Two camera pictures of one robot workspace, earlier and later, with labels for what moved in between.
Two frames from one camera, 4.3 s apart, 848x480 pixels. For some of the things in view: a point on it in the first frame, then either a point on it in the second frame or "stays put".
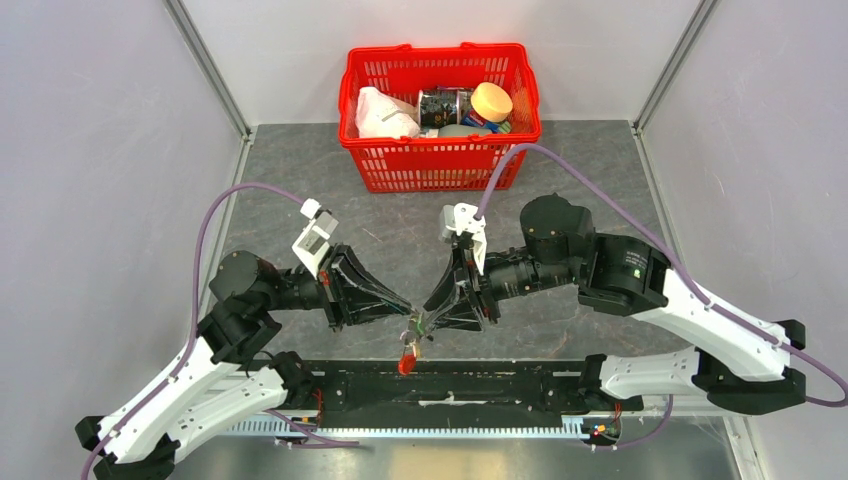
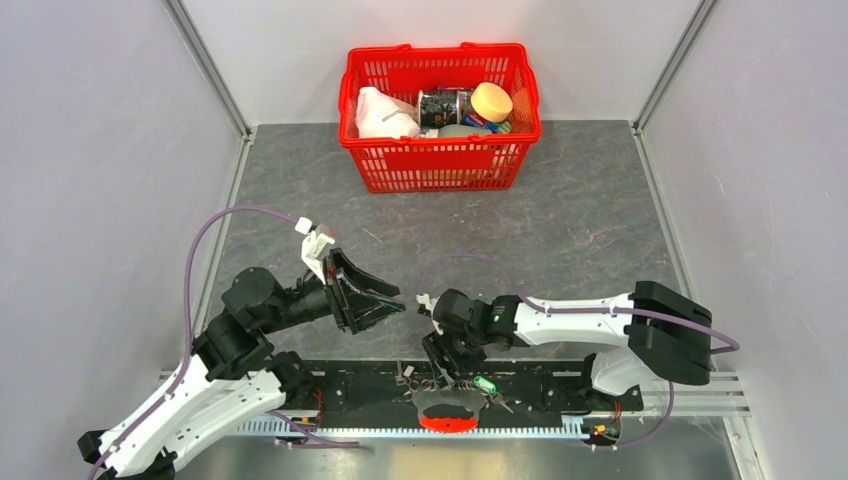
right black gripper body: (480, 285) to (463, 352)
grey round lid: (456, 130) stays put
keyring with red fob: (407, 361) to (449, 411)
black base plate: (513, 391) stays put
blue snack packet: (473, 119) stays put
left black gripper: (342, 279) stays put
